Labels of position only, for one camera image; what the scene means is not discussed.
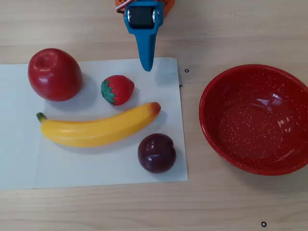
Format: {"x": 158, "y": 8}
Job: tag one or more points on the blue gripper body with servo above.
{"x": 142, "y": 18}

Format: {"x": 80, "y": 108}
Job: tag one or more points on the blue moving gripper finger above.
{"x": 145, "y": 48}

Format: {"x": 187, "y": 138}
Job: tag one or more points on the yellow plastic banana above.
{"x": 96, "y": 132}

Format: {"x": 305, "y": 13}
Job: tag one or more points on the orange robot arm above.
{"x": 169, "y": 8}

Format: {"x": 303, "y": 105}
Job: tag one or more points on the red speckled bowl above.
{"x": 252, "y": 134}

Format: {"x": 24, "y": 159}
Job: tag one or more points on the red plastic strawberry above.
{"x": 120, "y": 90}

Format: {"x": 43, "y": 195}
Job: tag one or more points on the red plastic apple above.
{"x": 54, "y": 75}

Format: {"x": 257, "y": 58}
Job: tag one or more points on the dark purple plastic plum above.
{"x": 156, "y": 154}

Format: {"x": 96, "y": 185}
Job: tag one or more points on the white paper sheet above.
{"x": 84, "y": 166}

